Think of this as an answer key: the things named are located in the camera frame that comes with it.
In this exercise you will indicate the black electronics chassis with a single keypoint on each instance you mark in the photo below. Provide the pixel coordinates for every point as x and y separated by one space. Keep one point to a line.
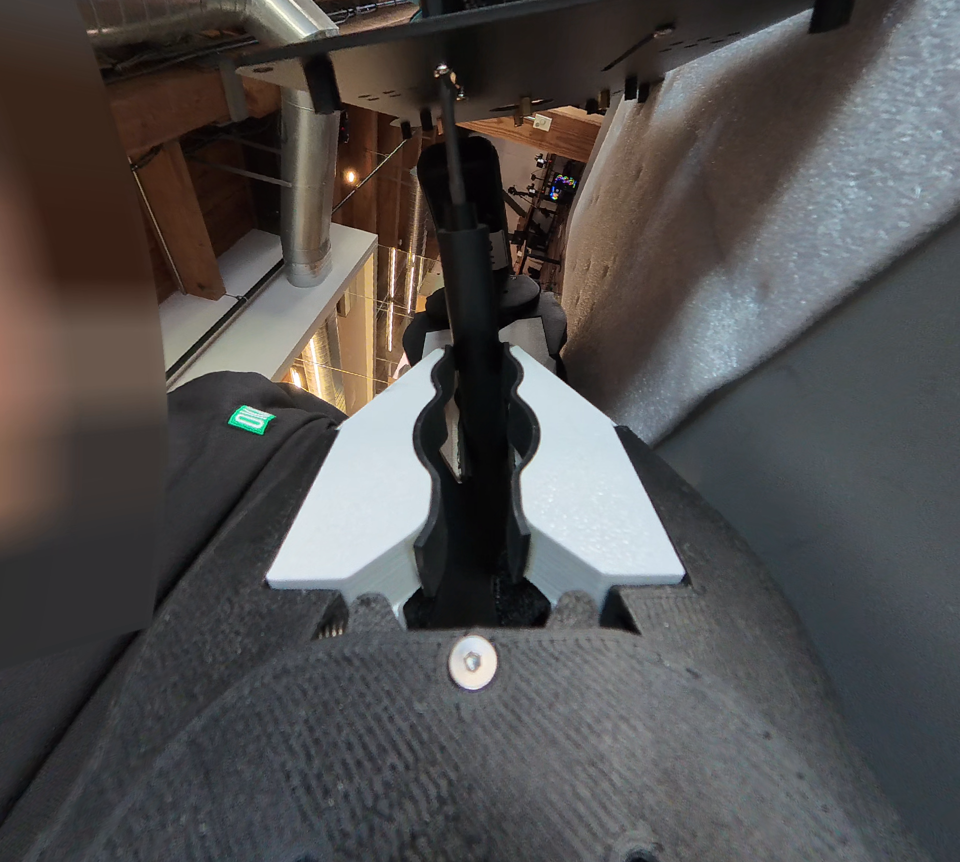
600 44

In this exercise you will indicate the person's black jacket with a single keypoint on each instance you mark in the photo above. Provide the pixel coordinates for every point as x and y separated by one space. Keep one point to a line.
225 472

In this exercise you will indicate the black precision screwdriver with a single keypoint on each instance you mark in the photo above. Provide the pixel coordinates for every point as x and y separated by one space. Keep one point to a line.
472 389

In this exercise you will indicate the silver ventilation duct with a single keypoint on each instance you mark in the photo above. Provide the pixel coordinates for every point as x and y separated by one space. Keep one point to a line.
300 127

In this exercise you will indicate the small silver screw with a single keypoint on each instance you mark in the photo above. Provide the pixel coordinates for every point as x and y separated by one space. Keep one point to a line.
442 71

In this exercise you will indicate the small white box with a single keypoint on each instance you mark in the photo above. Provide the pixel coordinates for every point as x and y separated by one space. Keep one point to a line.
539 122

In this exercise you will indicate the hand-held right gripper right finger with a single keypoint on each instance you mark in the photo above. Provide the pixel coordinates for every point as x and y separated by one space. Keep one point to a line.
592 502

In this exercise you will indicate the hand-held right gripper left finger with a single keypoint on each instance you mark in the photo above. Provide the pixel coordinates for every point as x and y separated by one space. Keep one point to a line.
352 502

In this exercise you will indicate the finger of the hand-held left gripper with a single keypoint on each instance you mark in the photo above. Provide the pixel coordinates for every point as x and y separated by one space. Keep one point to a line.
529 352
436 343

